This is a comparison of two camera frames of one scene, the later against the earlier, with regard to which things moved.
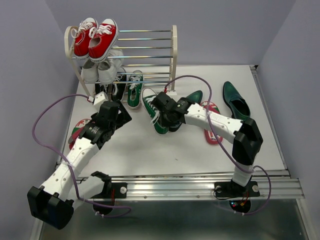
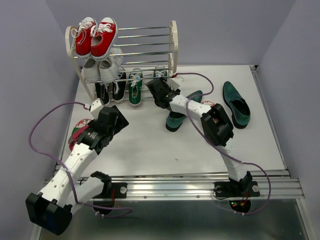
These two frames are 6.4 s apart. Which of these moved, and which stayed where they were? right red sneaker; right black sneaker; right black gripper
Moved: right black gripper
Stayed: right red sneaker; right black sneaker
